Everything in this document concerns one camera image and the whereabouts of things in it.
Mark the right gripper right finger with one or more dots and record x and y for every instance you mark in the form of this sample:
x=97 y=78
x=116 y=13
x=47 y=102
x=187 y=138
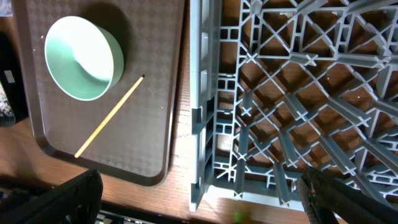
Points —
x=323 y=198

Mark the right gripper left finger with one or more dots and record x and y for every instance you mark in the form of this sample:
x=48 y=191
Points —
x=75 y=201

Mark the wooden chopstick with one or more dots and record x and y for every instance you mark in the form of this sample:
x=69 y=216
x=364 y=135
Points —
x=106 y=120

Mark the light green bowl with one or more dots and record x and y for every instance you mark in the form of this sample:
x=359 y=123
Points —
x=83 y=59

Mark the grey plastic dishwasher rack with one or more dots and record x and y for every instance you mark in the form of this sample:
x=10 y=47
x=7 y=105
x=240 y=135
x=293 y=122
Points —
x=280 y=86

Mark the brown serving tray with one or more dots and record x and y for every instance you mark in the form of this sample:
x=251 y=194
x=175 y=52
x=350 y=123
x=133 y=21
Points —
x=134 y=145

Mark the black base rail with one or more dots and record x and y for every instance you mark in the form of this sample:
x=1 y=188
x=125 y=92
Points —
x=105 y=217

